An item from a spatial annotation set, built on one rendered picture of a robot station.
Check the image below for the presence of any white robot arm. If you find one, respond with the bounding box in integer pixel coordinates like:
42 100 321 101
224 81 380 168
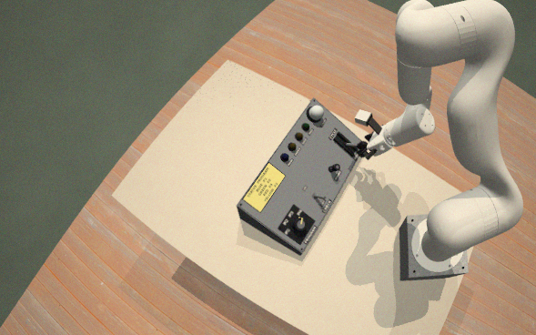
384 0 523 272

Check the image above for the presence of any grey control console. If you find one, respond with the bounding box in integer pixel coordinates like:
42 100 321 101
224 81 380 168
237 97 368 256

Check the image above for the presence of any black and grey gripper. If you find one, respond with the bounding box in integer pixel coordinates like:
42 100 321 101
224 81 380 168
356 125 393 160

